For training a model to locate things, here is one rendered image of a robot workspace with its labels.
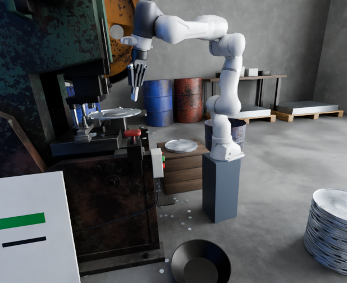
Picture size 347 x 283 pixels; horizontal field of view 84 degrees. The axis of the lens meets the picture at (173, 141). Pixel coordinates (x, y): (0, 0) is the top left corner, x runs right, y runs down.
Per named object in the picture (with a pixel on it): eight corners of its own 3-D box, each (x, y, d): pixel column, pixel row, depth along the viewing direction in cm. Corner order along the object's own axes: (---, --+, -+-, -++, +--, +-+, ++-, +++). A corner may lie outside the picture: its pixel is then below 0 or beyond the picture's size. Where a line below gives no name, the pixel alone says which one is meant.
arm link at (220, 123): (216, 129, 137) (217, 93, 129) (234, 136, 121) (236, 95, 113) (202, 132, 133) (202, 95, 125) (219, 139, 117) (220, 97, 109)
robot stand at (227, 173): (222, 201, 154) (224, 149, 139) (236, 216, 138) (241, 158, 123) (202, 208, 148) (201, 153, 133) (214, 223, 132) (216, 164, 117)
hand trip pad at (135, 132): (142, 144, 87) (140, 128, 84) (142, 149, 81) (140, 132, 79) (126, 146, 86) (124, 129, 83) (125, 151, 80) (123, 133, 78)
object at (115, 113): (151, 110, 113) (151, 109, 113) (111, 121, 91) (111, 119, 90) (118, 108, 129) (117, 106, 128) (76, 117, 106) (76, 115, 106)
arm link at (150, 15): (173, 44, 88) (163, 40, 95) (180, 9, 82) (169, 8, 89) (136, 35, 79) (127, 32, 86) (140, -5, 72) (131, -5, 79)
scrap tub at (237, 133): (232, 155, 238) (234, 116, 223) (250, 170, 199) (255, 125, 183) (199, 159, 233) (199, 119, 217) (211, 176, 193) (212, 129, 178)
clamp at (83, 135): (96, 132, 103) (93, 113, 100) (88, 142, 87) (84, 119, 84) (85, 133, 102) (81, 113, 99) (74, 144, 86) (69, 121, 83)
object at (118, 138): (125, 126, 136) (124, 118, 134) (119, 149, 93) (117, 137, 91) (80, 130, 131) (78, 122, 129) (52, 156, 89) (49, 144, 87)
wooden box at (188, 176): (195, 168, 209) (195, 138, 197) (209, 187, 173) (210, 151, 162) (159, 174, 201) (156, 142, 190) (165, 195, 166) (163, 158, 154)
